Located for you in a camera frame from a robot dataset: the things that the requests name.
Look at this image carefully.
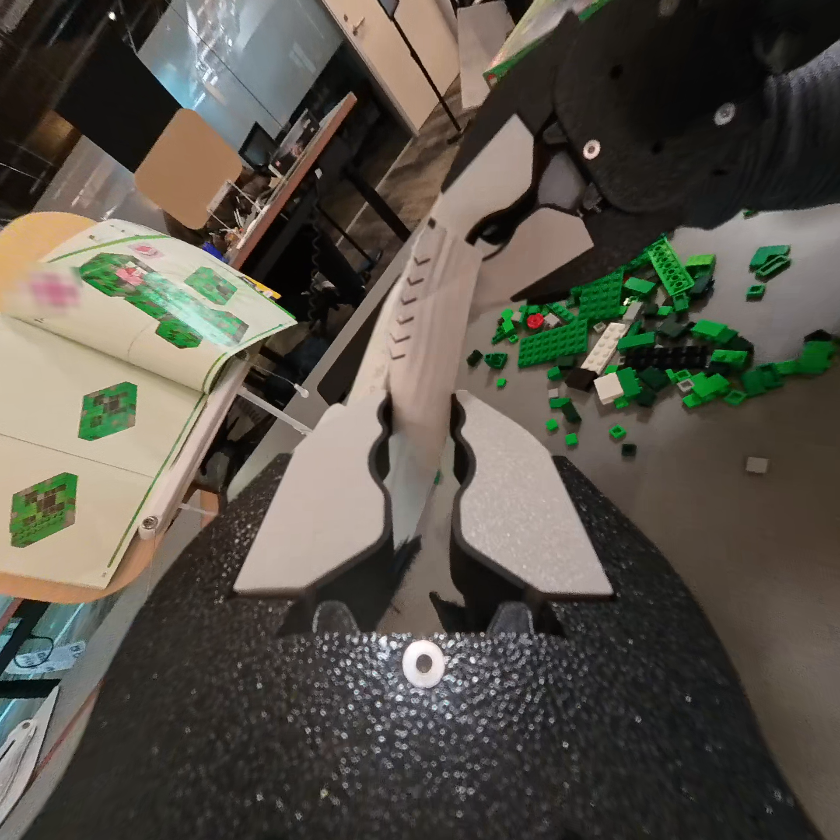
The green studded baseplate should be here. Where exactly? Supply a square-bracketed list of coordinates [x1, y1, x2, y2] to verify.
[577, 272, 624, 322]
[518, 322, 588, 368]

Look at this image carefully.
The glass partition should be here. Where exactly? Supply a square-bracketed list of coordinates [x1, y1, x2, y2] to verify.
[138, 0, 345, 132]

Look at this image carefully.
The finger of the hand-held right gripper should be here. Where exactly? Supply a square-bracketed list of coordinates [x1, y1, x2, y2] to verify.
[433, 115, 542, 231]
[466, 205, 596, 301]

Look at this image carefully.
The open instruction booklet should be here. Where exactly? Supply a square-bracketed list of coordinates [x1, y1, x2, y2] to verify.
[0, 220, 298, 589]

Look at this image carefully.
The white cabinet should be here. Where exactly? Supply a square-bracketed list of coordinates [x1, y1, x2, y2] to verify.
[322, 0, 460, 135]

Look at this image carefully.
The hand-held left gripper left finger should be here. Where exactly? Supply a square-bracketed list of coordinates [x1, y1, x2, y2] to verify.
[233, 394, 396, 601]

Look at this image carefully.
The person's right forearm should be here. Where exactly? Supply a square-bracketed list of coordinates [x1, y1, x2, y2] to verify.
[682, 46, 840, 231]

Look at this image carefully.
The pile of green toy bricks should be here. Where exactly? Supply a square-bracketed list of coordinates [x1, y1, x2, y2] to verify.
[466, 233, 840, 460]

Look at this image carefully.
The grey background table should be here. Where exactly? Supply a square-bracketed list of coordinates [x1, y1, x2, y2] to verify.
[456, 5, 516, 111]

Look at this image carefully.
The wooden-edged background table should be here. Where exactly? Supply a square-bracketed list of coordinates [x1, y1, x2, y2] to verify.
[226, 91, 414, 309]

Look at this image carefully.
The long black plate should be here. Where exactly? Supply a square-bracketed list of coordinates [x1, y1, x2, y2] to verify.
[622, 346, 711, 370]

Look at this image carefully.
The long white brick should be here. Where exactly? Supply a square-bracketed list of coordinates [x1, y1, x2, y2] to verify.
[581, 322, 629, 376]

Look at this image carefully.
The white printed paper bag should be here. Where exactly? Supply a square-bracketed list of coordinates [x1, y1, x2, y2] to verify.
[344, 217, 483, 559]

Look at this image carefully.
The green toy set box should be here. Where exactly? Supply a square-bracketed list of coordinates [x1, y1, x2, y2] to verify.
[484, 0, 614, 88]

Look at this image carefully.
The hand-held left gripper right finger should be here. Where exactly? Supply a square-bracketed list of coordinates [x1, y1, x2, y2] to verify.
[450, 390, 615, 599]

